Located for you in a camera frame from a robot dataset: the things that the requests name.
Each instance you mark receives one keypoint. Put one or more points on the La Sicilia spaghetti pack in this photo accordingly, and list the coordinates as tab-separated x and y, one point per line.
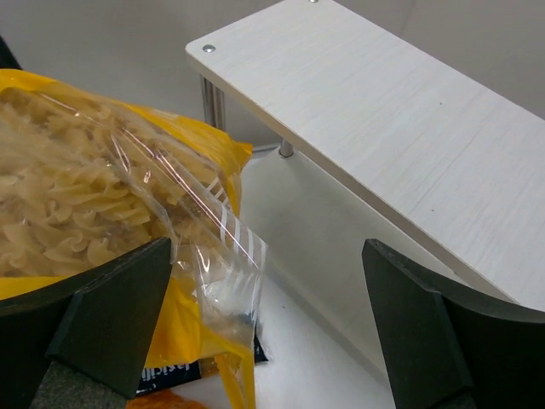
168	377

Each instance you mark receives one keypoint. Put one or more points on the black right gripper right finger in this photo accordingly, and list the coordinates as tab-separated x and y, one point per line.
446	345

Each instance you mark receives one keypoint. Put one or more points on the blue orange pasta bag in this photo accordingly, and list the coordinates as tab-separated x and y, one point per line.
164	399

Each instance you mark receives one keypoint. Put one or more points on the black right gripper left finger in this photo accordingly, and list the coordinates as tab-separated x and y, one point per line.
83	341

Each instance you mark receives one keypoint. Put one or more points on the white two-tier metal shelf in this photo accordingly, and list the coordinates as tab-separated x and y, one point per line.
391	144

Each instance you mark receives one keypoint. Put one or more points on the yellow fusilli pasta bag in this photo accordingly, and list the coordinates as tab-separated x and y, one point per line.
85	179

